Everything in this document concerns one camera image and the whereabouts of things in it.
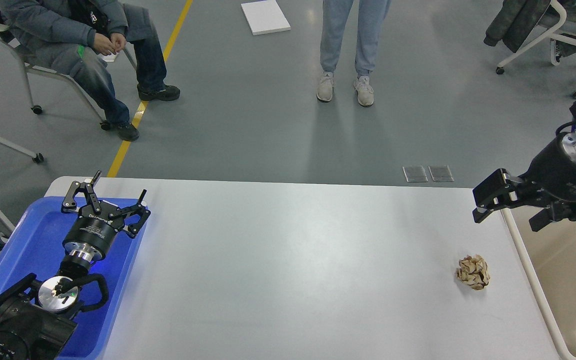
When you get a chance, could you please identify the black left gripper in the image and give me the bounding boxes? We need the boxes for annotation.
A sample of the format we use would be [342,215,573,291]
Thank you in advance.
[61,170,151,262]

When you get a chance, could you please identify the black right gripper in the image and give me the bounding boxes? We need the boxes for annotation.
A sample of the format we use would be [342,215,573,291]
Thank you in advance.
[471,132,576,232]

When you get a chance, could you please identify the brown paper ball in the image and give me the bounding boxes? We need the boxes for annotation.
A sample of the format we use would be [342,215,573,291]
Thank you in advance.
[455,254,490,290]

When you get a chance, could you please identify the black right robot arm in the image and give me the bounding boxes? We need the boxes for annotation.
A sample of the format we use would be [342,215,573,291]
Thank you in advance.
[472,101,576,231]

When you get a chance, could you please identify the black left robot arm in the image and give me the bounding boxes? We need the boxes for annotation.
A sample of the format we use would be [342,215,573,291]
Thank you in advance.
[0,173,151,360]

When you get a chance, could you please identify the beige plastic bin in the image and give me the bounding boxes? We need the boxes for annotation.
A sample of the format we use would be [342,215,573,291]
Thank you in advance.
[501,206,576,360]

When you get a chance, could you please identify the blue plastic tray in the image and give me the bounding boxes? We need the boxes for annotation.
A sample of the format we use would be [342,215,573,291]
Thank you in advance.
[0,196,146,360]

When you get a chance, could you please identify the right floor metal plate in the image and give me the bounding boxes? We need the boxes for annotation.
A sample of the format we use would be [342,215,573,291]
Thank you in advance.
[428,165,455,182]

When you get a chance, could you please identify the floor metal plate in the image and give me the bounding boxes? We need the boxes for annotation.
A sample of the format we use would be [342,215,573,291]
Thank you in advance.
[402,165,429,183]
[428,165,455,182]

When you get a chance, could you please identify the left floor metal plate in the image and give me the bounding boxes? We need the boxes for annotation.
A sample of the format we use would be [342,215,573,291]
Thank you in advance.
[402,165,429,183]

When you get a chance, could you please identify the white chair with jacket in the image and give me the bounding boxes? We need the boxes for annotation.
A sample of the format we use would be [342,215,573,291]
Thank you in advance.
[495,0,576,99]

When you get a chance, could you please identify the seated person grey jacket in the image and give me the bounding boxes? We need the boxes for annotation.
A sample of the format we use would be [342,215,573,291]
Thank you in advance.
[0,0,181,141]

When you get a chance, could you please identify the dark jacket on chair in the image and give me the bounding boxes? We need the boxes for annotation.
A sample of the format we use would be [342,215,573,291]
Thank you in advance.
[483,0,550,53]

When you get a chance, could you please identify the white chair under person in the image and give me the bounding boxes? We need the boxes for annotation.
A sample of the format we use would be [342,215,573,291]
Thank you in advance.
[0,19,139,132]

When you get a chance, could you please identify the white flat board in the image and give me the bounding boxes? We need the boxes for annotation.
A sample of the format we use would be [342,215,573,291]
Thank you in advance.
[240,0,291,35]

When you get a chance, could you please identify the standing person light jeans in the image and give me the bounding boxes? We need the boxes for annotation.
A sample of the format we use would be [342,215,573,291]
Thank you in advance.
[316,0,393,108]

